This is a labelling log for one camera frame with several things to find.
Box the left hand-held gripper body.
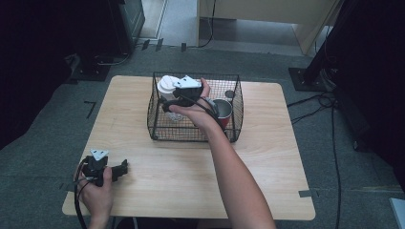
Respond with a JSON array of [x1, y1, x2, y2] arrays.
[[81, 148, 113, 188]]

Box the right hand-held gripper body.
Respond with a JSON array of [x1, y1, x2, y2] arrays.
[[171, 74, 205, 108]]

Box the black wire basket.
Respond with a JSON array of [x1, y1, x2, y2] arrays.
[[146, 72, 245, 144]]

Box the clear bottle with white lid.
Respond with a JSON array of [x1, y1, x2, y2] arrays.
[[156, 74, 185, 123]]

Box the red cup with steel inside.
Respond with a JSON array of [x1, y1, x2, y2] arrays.
[[211, 98, 234, 131]]

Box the person's right hand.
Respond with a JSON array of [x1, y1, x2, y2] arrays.
[[168, 77, 224, 132]]

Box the person's left hand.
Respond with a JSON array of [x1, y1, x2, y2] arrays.
[[76, 166, 115, 221]]

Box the dark cabinet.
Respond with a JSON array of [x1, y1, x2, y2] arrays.
[[107, 0, 146, 55]]

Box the light wooden cabinet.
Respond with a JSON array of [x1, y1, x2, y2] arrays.
[[196, 0, 342, 56]]

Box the white flat object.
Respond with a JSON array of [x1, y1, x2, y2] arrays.
[[388, 197, 405, 229]]

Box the right hand-held gripper cable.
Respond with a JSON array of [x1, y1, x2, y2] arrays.
[[182, 94, 225, 132]]

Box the hand-held gripper cable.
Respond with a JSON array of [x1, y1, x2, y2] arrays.
[[73, 157, 91, 229], [182, 94, 225, 132]]

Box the left hand-held gripper cable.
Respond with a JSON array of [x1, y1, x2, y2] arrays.
[[73, 157, 91, 229]]

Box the black hanging cable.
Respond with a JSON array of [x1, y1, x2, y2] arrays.
[[186, 0, 218, 50]]

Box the black stand base plate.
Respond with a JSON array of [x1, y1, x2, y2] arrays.
[[70, 53, 113, 82], [288, 66, 332, 94]]

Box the black floor cables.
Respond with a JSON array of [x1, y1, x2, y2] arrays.
[[286, 91, 344, 229]]

